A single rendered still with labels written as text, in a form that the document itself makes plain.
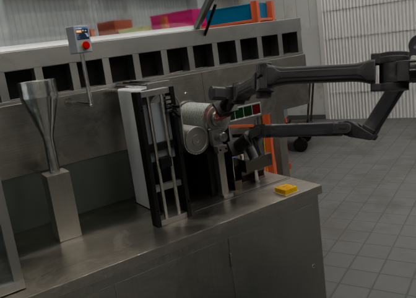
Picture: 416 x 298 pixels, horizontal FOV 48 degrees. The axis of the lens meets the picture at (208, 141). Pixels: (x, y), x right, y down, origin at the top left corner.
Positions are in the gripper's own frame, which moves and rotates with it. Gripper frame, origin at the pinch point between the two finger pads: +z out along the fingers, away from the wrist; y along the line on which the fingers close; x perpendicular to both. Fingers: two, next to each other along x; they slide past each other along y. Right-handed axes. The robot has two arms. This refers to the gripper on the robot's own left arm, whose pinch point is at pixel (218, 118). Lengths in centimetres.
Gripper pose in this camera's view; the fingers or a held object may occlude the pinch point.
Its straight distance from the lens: 207.8
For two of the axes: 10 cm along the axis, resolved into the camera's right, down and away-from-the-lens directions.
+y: 8.3, -2.3, 5.1
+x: -4.5, -8.0, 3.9
